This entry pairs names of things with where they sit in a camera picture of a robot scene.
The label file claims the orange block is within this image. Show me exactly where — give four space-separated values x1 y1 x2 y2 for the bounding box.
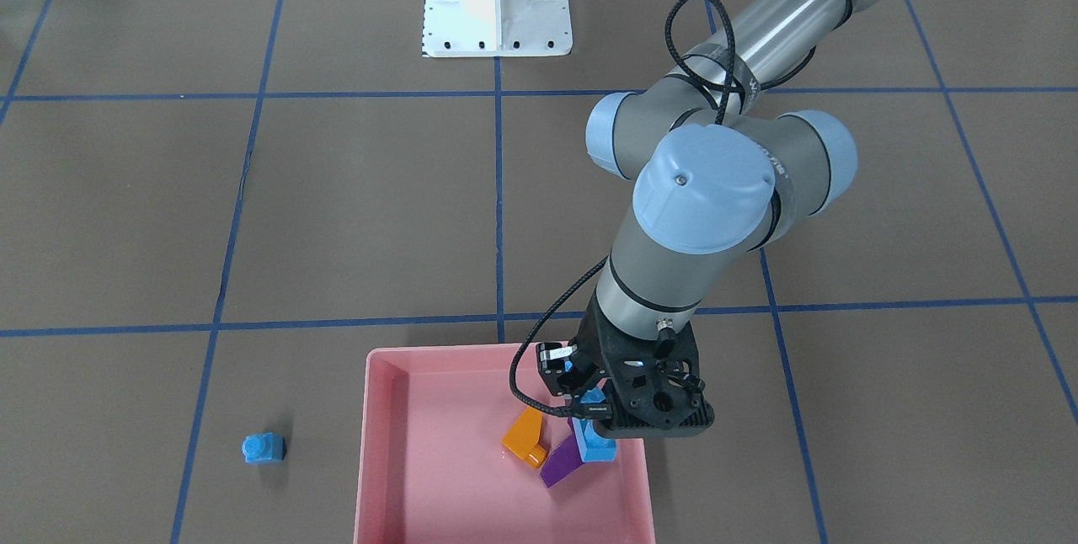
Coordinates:
501 407 549 470

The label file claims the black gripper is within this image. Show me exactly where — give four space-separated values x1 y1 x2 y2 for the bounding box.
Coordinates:
536 296 700 410

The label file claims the pink plastic box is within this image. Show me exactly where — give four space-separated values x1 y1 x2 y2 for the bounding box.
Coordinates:
355 344 657 543

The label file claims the small blue block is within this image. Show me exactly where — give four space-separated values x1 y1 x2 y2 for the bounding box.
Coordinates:
240 432 286 465

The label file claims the purple sloped block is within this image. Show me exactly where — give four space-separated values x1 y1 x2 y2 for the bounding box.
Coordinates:
539 418 585 489

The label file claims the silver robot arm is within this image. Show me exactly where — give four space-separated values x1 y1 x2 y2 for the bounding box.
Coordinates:
510 0 879 430

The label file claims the long blue block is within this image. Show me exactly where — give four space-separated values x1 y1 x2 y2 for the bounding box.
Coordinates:
569 418 617 463

